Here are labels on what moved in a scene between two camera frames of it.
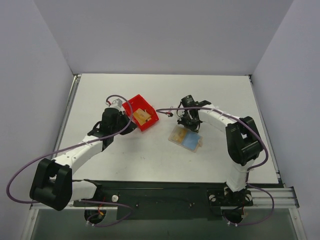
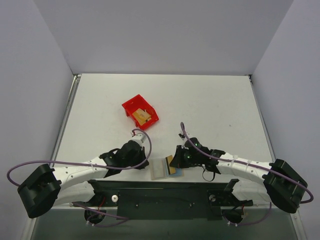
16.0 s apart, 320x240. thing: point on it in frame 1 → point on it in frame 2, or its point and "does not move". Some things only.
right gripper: (189, 122) → (177, 157)
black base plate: (166, 199) does not move
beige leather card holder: (186, 138) → (159, 169)
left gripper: (126, 120) → (142, 157)
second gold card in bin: (142, 116) does not move
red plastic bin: (139, 102) does not move
